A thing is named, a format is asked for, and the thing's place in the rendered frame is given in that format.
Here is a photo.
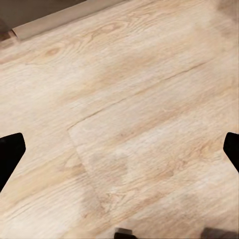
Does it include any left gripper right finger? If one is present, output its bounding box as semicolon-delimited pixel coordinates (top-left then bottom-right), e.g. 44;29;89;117
223;132;239;173

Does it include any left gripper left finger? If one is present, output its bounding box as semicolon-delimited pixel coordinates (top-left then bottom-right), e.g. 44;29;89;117
0;132;26;192

